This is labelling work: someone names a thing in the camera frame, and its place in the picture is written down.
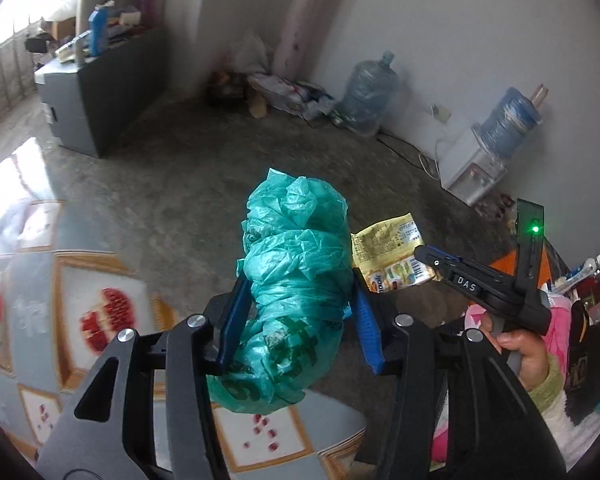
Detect person right hand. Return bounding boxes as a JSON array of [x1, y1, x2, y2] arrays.
[[480, 313, 550, 391]]

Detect pink rolled mat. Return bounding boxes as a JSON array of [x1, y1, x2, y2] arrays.
[[271, 0, 342, 80]]

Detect fruit pattern tablecloth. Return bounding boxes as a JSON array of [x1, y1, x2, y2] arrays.
[[0, 139, 366, 479]]

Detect yellow snack wrapper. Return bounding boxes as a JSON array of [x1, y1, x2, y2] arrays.
[[351, 214, 436, 294]]

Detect teal plastic bag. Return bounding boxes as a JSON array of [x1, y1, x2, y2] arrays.
[[208, 169, 353, 415]]

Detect white water dispenser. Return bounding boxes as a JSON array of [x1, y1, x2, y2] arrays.
[[439, 127, 506, 207]]

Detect water jug on dispenser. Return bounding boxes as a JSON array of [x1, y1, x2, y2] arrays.
[[475, 84, 548, 160]]

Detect blue bottle on cabinet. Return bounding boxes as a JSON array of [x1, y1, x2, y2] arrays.
[[88, 0, 114, 58]]

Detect grey cabinet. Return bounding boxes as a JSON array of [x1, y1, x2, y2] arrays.
[[34, 28, 166, 158]]

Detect large water jug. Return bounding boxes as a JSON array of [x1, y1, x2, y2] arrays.
[[335, 51, 399, 136]]

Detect floor clutter pile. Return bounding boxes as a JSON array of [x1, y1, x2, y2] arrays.
[[204, 30, 336, 122]]

